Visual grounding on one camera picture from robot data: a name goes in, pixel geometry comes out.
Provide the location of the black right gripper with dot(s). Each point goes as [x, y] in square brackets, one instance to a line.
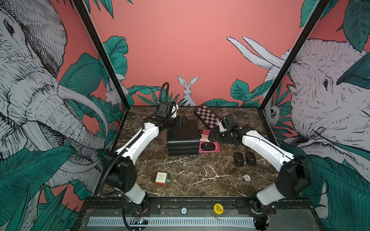
[211, 134]

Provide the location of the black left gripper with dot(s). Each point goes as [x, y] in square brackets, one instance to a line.
[178, 121]

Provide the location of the black drawer cabinet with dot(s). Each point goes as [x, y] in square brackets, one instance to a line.
[184, 141]

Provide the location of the black computer mouse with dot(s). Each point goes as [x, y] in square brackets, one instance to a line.
[208, 146]
[238, 159]
[250, 158]

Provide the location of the pale pink computer mouse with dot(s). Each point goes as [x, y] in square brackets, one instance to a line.
[204, 138]

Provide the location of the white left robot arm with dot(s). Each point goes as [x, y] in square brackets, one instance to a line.
[119, 176]

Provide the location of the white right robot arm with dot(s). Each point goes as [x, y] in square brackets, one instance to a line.
[293, 171]

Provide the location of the red white chess board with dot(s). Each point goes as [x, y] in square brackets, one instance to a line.
[207, 117]

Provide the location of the colourful puzzle cube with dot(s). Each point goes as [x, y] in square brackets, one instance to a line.
[161, 178]

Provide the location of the yellow round sticker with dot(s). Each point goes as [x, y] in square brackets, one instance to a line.
[218, 209]

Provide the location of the white ribbed strip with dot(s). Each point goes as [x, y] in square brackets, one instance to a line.
[244, 222]

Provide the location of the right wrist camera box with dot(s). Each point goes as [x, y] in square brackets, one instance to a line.
[228, 124]

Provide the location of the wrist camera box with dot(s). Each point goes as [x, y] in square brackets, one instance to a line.
[167, 110]
[228, 124]

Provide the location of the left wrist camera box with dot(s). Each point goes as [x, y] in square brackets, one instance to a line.
[167, 110]

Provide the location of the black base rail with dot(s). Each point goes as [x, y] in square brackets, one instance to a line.
[158, 205]

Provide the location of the black frame post right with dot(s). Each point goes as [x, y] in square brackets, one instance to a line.
[314, 17]

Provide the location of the black frame post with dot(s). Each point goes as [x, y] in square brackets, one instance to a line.
[314, 17]
[90, 27]

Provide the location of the black frame post left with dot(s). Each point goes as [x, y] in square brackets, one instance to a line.
[90, 27]

